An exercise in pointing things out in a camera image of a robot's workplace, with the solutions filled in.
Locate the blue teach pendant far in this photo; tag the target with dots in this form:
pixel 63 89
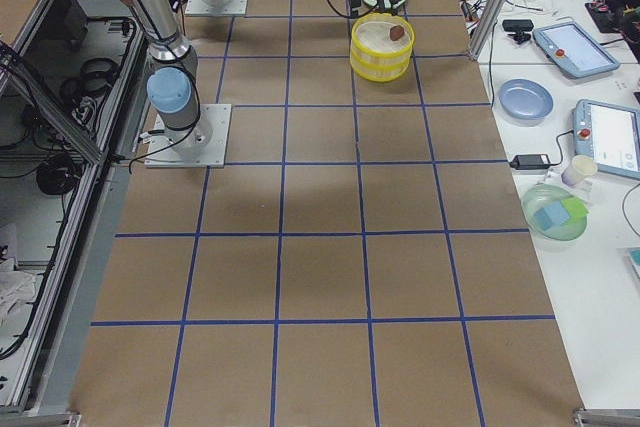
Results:
pixel 573 50

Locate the blue round plate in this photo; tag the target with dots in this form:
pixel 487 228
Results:
pixel 525 101

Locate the blue teach pendant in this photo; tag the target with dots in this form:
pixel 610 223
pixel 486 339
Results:
pixel 573 50
pixel 609 134

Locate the black webcam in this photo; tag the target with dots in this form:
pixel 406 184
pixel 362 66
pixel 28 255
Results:
pixel 518 29

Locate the white paper cup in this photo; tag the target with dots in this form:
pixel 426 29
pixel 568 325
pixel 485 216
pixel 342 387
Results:
pixel 579 169

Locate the black power adapter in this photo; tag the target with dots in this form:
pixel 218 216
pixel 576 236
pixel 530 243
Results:
pixel 530 162

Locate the blue teach pendant near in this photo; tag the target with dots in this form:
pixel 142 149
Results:
pixel 609 134

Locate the yellow steamer basket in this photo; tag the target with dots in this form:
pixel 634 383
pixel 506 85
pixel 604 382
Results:
pixel 370 36

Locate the green bowl with sponges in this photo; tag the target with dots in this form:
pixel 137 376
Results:
pixel 554 213

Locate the brown steamed bun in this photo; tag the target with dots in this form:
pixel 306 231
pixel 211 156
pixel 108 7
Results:
pixel 396 32

